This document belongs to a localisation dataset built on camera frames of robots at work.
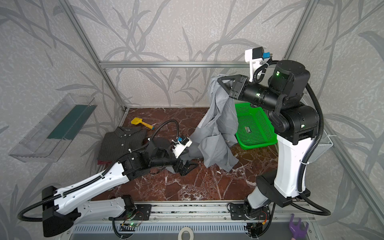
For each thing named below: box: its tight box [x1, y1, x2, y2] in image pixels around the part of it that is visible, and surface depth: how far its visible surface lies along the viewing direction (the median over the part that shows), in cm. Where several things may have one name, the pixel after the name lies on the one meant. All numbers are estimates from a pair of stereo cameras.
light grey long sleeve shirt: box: [166, 74, 239, 173], surface depth 69 cm
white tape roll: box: [178, 227, 194, 240], surface depth 69 cm
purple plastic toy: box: [289, 213, 309, 240], surface depth 70 cm
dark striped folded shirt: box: [97, 126, 147, 162], surface depth 96 cm
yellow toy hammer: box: [130, 117, 155, 130], surface depth 110 cm
